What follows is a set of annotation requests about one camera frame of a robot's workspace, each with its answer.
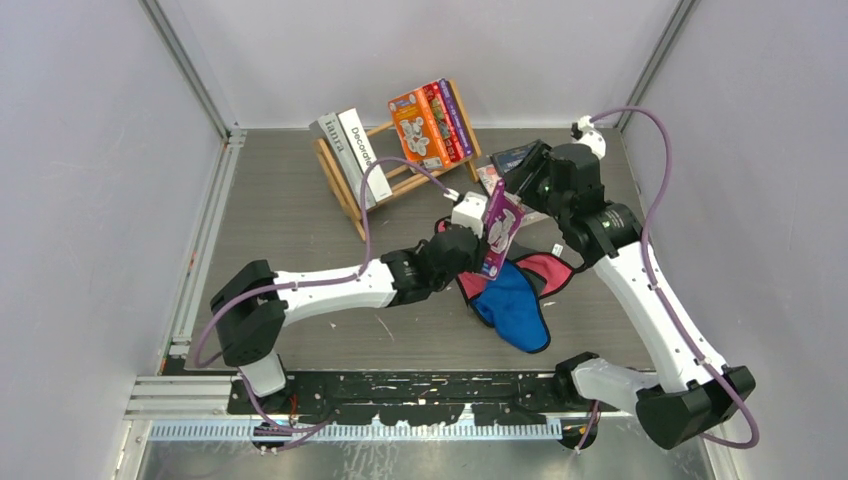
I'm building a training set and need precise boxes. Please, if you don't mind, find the purple illustrated book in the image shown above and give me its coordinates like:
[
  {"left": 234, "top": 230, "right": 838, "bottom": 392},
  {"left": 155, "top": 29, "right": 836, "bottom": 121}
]
[{"left": 479, "top": 179, "right": 525, "bottom": 280}]

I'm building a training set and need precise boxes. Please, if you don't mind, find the white Decorate Furniture book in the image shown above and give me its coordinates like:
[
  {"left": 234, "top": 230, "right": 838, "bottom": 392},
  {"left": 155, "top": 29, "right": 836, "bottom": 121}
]
[{"left": 337, "top": 108, "right": 392, "bottom": 202}]

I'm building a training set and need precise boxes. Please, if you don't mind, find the purple 52-Storey Treehouse book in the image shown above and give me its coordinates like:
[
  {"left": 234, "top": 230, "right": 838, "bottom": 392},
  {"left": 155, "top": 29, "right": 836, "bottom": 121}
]
[{"left": 438, "top": 78, "right": 474, "bottom": 160}]

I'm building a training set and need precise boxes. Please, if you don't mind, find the orange 78-Storey Treehouse book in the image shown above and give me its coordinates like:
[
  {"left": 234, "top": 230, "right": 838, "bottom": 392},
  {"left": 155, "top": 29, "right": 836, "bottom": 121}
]
[{"left": 388, "top": 87, "right": 450, "bottom": 172}]

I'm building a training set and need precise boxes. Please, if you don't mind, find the wooden book rack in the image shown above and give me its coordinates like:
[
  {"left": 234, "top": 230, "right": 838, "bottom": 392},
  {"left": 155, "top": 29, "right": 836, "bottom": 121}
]
[{"left": 313, "top": 79, "right": 482, "bottom": 240}]

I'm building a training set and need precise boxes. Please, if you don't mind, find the grey Iantra book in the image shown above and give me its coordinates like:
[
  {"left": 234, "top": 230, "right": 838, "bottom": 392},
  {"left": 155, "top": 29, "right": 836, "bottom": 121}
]
[{"left": 309, "top": 112, "right": 363, "bottom": 207}]

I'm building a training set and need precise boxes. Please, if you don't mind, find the red white illustrated book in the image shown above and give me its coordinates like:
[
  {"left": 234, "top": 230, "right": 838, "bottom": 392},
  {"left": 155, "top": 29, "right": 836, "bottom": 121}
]
[{"left": 423, "top": 81, "right": 464, "bottom": 164}]

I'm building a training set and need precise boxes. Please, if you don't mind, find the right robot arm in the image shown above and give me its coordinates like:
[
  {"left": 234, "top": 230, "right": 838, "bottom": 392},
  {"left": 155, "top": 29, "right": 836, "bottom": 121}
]
[{"left": 504, "top": 142, "right": 756, "bottom": 450}]

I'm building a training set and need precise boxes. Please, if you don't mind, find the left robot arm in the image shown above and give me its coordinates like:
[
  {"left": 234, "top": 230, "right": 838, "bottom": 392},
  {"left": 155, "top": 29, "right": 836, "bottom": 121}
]
[{"left": 210, "top": 224, "right": 488, "bottom": 413}]

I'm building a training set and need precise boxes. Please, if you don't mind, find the dark Nineteen Eighty-Four book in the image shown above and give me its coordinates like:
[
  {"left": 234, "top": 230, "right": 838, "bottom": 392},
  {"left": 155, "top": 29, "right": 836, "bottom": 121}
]
[{"left": 488, "top": 140, "right": 540, "bottom": 177}]

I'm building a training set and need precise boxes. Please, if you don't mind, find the pale book under purple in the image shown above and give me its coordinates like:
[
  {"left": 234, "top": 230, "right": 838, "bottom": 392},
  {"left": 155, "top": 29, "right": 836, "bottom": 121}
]
[{"left": 476, "top": 164, "right": 548, "bottom": 227}]

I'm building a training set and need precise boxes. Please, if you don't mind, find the blue oven mitt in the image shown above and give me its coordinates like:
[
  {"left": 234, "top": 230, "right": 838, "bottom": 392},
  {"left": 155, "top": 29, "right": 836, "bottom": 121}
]
[{"left": 470, "top": 260, "right": 551, "bottom": 354}]

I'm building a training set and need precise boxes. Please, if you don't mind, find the red grey cloth bib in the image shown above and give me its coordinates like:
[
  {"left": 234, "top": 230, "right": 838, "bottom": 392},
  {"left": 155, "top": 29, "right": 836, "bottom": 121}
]
[{"left": 456, "top": 241, "right": 574, "bottom": 304}]

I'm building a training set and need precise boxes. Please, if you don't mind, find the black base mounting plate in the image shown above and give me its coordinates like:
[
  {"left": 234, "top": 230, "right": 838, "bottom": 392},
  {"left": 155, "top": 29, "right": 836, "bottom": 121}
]
[{"left": 259, "top": 371, "right": 591, "bottom": 427}]

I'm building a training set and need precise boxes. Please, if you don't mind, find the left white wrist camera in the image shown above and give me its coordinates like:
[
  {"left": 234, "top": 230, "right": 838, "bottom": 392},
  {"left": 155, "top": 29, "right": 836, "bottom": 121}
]
[{"left": 443, "top": 189, "right": 489, "bottom": 238}]

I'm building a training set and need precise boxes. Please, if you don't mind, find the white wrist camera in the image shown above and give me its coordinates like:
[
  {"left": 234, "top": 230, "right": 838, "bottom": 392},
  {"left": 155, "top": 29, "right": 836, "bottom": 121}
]
[
  {"left": 443, "top": 189, "right": 489, "bottom": 238},
  {"left": 570, "top": 115, "right": 607, "bottom": 160}
]

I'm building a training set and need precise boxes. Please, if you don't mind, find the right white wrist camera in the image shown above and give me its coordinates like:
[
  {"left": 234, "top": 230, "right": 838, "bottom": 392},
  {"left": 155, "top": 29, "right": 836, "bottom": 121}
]
[{"left": 570, "top": 115, "right": 607, "bottom": 160}]

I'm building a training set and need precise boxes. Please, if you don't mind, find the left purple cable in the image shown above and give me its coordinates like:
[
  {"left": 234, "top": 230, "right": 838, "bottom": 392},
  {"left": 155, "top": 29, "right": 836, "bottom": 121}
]
[{"left": 193, "top": 156, "right": 458, "bottom": 455}]

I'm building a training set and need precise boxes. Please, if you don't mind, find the purple cable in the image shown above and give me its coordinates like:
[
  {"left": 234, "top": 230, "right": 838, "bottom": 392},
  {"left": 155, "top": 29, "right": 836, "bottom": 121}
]
[
  {"left": 193, "top": 156, "right": 458, "bottom": 455},
  {"left": 572, "top": 106, "right": 761, "bottom": 453}
]

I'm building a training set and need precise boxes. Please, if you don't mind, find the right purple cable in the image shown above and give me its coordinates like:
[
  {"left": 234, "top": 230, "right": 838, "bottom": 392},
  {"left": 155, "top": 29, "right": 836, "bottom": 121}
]
[{"left": 572, "top": 106, "right": 761, "bottom": 453}]

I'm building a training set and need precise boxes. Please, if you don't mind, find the slotted cable duct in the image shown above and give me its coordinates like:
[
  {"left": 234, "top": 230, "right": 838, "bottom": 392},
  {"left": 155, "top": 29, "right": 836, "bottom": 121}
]
[{"left": 148, "top": 419, "right": 562, "bottom": 442}]

